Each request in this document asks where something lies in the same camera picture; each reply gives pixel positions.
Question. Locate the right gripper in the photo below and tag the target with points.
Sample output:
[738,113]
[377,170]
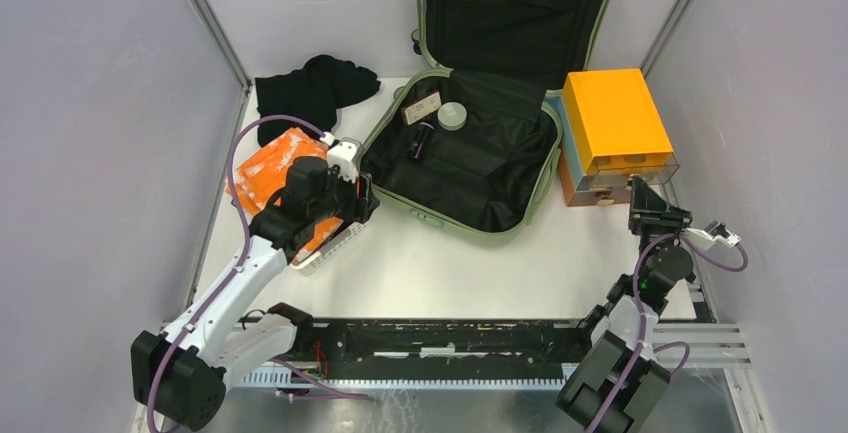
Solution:
[648,209]

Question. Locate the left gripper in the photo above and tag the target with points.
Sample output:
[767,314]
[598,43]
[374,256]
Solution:
[360,208]

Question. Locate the white plastic basket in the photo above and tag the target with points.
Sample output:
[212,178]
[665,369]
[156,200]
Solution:
[329,248]

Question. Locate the orange white garment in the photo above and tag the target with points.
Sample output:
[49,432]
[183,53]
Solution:
[264,173]

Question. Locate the green hard-shell suitcase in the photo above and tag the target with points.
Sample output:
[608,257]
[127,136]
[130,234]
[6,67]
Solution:
[505,61]

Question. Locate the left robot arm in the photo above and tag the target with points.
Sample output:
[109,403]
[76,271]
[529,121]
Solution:
[184,372]

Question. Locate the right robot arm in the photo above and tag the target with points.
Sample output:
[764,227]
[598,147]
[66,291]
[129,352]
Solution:
[619,381]

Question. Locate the gold knob blue drawer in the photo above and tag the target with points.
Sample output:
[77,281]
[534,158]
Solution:
[625,181]

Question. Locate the gold knob orange drawer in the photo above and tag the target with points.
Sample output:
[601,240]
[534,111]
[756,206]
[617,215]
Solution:
[605,200]

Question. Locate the orange blue stacked box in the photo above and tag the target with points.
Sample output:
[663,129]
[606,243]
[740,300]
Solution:
[611,127]

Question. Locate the black cosmetic bottle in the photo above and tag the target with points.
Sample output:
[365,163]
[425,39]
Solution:
[423,133]

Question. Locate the black cloth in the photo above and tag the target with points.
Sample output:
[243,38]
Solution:
[314,94]

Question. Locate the round pale green jar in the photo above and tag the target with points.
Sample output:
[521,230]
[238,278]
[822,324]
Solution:
[452,116]

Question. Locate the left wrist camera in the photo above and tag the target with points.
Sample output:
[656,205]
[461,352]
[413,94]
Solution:
[344,155]

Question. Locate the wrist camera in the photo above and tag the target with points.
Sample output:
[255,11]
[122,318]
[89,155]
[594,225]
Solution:
[344,155]
[715,233]

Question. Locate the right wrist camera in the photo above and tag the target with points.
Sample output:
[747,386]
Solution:
[715,233]

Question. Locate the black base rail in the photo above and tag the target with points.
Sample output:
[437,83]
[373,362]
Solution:
[350,353]

